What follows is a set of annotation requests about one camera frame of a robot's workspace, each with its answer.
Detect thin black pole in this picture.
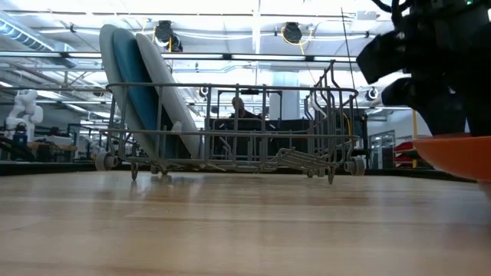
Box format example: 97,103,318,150
340,7,360,116

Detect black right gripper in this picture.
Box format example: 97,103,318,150
381,0,491,137

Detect black desk partition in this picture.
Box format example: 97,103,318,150
209,90,369,158

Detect person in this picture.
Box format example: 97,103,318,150
229,96,262,120

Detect white robot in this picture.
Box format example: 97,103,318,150
4,89,44,141

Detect grey plate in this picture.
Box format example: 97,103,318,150
135,33,203,158

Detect red storage bins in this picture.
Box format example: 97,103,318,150
394,140,415,166

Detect grey wire dish rack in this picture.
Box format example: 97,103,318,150
94,60,366,186

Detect wooden workbench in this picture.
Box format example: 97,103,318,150
26,140,77,162

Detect light blue plate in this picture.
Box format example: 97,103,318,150
98,24,158,158

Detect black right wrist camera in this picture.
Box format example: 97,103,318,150
356,29,408,85

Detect orange plate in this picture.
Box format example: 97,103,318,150
412,132,491,183

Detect black aluminium table frame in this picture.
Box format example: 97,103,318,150
0,159,476,183

